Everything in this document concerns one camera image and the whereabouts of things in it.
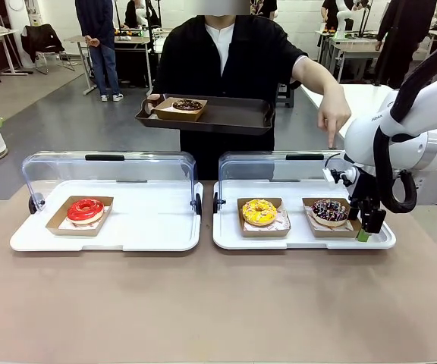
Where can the chocolate colourful sprinkle donut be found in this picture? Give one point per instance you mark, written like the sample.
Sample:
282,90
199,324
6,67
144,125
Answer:
321,216

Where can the person in black shirt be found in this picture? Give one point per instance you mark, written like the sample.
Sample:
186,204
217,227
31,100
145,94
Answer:
188,64

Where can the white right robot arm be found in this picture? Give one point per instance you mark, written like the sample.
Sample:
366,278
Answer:
370,132

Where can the bystander in blue jeans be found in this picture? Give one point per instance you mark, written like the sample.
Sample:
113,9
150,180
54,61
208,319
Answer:
102,57

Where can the dark brown serving tray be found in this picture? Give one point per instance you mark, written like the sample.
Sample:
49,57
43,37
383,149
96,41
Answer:
233,113

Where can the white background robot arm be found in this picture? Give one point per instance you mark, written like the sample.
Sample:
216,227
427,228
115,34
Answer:
343,19

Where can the seated bystander in black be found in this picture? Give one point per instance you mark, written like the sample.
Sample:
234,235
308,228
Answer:
133,13

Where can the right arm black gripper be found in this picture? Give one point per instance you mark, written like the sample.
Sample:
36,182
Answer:
364,189

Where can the chocolate nut donut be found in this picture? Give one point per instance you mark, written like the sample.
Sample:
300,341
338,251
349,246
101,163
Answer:
187,105

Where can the clear plastic dome lid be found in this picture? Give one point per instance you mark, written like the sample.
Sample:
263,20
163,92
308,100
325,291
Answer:
146,167
249,167

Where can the bystander in dark coat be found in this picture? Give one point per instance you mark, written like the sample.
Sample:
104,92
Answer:
404,38

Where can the brown cardboard donut box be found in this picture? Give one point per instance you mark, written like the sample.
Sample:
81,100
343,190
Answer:
173,115
332,234
57,225
264,233

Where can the yellow glazed sprinkle donut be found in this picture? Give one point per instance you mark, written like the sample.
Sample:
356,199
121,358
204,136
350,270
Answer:
250,216

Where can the person's left forearm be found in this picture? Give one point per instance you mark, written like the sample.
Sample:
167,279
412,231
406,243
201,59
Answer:
317,79

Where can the grey background workbench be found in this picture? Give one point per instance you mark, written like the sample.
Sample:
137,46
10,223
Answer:
355,47

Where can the person's left hand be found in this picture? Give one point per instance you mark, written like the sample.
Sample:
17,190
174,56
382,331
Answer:
334,113

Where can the person's right hand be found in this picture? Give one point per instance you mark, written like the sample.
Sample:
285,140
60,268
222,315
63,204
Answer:
149,105

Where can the white printed paper liner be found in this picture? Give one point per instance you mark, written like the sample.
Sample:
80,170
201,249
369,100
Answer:
66,226
285,223
336,228

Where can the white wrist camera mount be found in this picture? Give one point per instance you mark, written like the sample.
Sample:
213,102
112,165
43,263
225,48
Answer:
330,177

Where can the chair with black jacket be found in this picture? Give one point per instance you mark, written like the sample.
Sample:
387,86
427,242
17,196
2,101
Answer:
42,41

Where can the red glazed donut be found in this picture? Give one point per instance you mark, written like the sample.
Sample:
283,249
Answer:
76,212

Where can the white plastic display tray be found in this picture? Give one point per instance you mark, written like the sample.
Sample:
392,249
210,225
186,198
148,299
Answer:
146,227
298,239

